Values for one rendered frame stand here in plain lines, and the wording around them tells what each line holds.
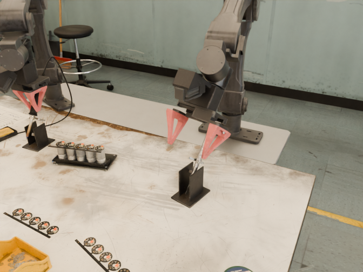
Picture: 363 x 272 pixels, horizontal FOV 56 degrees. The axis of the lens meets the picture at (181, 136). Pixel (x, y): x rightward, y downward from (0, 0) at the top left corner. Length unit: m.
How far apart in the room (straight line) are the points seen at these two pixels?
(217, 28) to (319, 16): 2.47
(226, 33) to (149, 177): 0.41
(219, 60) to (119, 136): 0.53
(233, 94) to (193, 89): 0.34
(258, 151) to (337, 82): 2.35
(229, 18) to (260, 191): 0.42
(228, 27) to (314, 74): 2.58
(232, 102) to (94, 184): 0.45
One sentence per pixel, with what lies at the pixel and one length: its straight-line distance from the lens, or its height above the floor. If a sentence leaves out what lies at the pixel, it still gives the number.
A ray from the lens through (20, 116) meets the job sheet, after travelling 1.34.
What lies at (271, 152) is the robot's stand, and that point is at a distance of 1.04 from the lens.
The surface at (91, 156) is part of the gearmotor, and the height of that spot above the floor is 0.79.
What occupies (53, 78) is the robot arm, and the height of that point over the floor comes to 0.86.
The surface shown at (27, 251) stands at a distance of 0.77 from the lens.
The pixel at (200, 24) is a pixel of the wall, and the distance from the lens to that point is 3.53.
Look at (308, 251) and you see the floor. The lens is 1.83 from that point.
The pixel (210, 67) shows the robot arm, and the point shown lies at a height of 1.08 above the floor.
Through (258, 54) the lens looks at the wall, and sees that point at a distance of 3.39.
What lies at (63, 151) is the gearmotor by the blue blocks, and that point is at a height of 0.79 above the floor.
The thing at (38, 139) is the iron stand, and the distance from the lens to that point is 1.10.
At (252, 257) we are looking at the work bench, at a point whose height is 0.75.
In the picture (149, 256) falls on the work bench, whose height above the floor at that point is 0.75.
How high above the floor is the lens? 1.28
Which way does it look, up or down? 29 degrees down
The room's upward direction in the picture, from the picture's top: straight up
